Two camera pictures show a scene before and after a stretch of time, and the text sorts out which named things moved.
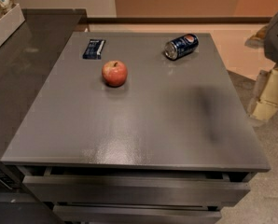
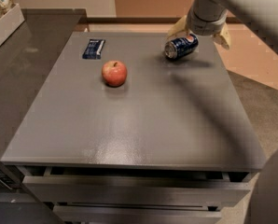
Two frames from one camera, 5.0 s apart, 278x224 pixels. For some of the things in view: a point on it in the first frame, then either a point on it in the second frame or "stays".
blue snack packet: (93, 49) stays
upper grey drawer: (51, 188) stays
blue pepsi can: (181, 46) stays
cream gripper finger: (271, 92) -> (206, 17)
